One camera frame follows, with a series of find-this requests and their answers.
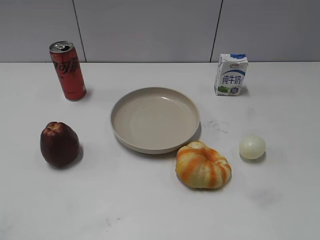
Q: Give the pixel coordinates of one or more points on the orange striped croissant bread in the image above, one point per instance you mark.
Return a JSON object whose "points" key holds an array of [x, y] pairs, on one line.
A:
{"points": [[201, 167]]}

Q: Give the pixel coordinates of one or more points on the beige round plate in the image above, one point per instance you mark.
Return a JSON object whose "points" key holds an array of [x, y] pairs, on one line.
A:
{"points": [[155, 120]]}

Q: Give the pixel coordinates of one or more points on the white blue milk carton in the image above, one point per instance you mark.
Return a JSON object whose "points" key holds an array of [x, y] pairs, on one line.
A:
{"points": [[231, 71]]}

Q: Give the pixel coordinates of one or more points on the white peeled onion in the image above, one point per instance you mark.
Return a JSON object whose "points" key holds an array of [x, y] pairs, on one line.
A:
{"points": [[252, 147]]}

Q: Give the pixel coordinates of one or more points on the dark red wax apple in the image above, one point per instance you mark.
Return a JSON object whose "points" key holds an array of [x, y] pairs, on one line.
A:
{"points": [[59, 144]]}

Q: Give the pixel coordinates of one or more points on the red cola can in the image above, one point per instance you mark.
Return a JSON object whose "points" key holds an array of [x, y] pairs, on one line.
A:
{"points": [[67, 66]]}

